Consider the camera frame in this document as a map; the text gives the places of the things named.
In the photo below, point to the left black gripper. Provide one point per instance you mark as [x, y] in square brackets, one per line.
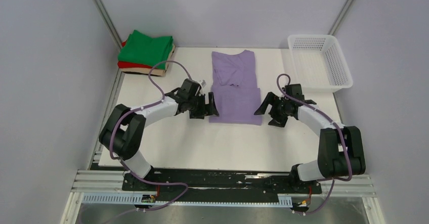
[204, 109]

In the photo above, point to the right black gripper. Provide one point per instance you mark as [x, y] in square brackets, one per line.
[269, 99]

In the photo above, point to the purple t shirt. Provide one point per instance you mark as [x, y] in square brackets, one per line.
[235, 88]

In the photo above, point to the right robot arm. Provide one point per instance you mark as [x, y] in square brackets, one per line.
[340, 149]

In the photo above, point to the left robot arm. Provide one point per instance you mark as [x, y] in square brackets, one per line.
[122, 133]

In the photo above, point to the white plastic basket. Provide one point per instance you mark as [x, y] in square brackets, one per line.
[319, 63]

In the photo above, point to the green folded t shirt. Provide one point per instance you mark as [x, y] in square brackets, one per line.
[143, 49]

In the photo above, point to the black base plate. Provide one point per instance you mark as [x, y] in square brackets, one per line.
[219, 185]

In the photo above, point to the white cable duct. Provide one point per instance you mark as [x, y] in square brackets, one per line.
[138, 199]

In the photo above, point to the aluminium frame rail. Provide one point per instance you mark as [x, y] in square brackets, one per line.
[102, 181]

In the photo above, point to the right corner metal post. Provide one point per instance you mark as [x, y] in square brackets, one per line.
[340, 17]

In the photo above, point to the corner metal post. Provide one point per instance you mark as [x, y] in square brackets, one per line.
[108, 22]
[340, 17]

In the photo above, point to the left corner metal post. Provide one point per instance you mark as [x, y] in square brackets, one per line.
[108, 22]

